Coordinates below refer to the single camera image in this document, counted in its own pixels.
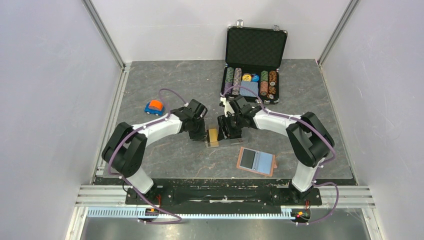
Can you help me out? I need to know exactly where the orange credit card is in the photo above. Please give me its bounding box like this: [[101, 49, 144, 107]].
[[207, 128, 219, 148]]

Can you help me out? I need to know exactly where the blue orange toy car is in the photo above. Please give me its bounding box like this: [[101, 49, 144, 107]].
[[144, 100, 165, 116]]

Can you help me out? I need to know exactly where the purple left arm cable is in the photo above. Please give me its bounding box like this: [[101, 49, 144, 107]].
[[106, 88, 190, 225]]

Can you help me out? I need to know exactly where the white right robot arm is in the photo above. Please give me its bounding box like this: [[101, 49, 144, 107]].
[[219, 95, 336, 204]]

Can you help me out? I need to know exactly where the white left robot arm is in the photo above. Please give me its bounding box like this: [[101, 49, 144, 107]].
[[101, 99, 208, 204]]

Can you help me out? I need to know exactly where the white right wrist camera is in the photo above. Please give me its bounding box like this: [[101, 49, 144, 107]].
[[219, 97, 235, 117]]

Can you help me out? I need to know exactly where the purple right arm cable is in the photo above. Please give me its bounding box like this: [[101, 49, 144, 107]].
[[221, 85, 339, 225]]

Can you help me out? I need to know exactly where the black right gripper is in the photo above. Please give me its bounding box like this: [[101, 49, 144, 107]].
[[217, 113, 244, 141]]

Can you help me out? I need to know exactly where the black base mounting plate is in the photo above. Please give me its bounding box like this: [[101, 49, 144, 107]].
[[143, 185, 323, 206]]

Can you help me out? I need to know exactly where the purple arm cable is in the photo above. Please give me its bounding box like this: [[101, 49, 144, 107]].
[[221, 85, 339, 225], [106, 88, 190, 225]]

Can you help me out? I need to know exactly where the black credit card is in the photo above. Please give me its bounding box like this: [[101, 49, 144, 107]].
[[239, 148, 256, 169]]

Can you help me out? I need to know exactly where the black poker chip case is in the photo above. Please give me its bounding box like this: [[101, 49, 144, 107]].
[[220, 26, 288, 105]]

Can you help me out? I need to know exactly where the tan leather card holder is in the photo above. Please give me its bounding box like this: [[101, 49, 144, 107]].
[[236, 147, 278, 177]]

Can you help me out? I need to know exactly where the clear acrylic card box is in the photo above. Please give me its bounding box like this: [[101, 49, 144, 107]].
[[204, 124, 249, 148]]

